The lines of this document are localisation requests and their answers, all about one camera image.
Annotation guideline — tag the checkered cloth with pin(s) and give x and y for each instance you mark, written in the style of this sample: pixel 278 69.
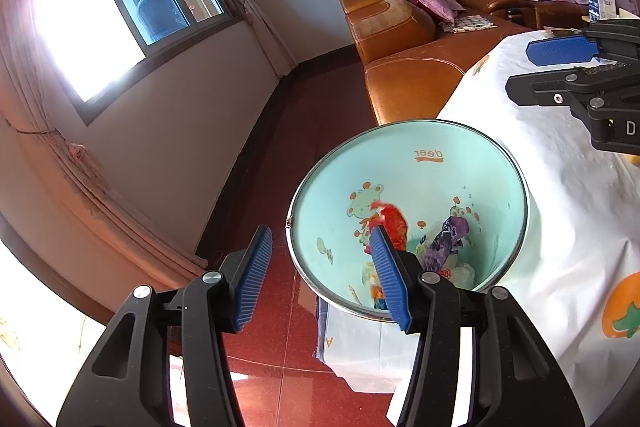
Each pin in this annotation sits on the checkered cloth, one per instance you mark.
pixel 467 24

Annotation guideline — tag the purple wrapper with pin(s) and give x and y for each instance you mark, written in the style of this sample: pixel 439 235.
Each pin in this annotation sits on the purple wrapper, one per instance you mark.
pixel 445 242

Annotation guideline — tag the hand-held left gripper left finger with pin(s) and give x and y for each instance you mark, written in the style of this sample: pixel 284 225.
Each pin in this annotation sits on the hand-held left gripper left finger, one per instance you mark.
pixel 252 282

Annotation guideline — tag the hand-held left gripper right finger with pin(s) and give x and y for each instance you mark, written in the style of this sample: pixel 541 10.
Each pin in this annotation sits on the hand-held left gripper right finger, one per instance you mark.
pixel 390 282

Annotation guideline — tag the white tall carton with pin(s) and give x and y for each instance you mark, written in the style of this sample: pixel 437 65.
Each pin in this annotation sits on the white tall carton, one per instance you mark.
pixel 602 7

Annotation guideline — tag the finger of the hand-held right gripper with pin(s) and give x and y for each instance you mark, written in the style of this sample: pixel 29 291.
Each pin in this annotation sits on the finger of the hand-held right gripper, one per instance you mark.
pixel 540 87
pixel 560 51

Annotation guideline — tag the black jar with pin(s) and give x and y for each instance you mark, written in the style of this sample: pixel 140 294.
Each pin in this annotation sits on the black jar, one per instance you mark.
pixel 513 15

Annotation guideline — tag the red foil wrapper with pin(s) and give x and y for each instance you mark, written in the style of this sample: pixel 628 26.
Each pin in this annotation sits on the red foil wrapper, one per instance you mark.
pixel 395 227

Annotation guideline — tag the white paper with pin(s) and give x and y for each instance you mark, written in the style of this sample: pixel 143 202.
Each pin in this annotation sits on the white paper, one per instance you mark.
pixel 460 276

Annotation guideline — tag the teal cartoon print bin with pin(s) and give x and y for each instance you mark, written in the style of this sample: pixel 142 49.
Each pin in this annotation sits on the teal cartoon print bin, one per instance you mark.
pixel 450 187

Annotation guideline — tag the pink checked pillow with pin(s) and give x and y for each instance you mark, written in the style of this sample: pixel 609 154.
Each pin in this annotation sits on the pink checked pillow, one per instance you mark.
pixel 437 13

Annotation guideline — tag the orange snack wrapper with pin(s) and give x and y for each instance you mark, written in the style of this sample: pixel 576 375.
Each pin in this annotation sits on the orange snack wrapper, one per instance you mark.
pixel 377 296

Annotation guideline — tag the orange leather chaise sofa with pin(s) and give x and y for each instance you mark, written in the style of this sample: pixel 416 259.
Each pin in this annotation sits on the orange leather chaise sofa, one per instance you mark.
pixel 410 77

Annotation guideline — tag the white orange print tablecloth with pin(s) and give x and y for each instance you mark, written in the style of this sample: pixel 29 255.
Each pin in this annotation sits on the white orange print tablecloth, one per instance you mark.
pixel 550 187

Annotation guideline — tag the sliding window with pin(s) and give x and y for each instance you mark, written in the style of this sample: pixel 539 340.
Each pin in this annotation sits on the sliding window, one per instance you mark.
pixel 150 7

